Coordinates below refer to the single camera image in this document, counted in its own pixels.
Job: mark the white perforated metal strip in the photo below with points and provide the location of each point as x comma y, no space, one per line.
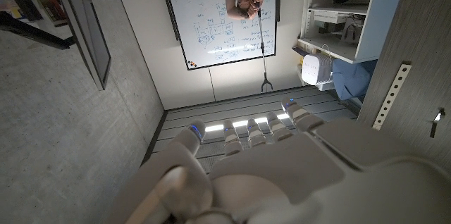
392,97

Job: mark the dark wall hook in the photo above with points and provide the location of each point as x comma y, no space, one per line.
437,118

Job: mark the white ribbed device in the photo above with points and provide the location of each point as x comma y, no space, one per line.
315,69

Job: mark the wall whiteboard with blue drawings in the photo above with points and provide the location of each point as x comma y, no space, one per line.
211,23

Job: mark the blue cushion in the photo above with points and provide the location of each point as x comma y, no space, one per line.
352,79

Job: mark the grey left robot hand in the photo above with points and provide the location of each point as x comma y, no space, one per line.
317,181

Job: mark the white box with label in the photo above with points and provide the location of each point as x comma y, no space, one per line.
329,16

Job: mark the ceiling light strip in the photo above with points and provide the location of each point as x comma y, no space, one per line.
239,124

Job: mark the white storage shelf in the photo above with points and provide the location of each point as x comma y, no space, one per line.
377,16

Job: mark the black grabber stick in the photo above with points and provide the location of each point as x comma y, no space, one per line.
263,48

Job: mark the black flat monitor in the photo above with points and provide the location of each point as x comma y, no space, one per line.
91,30

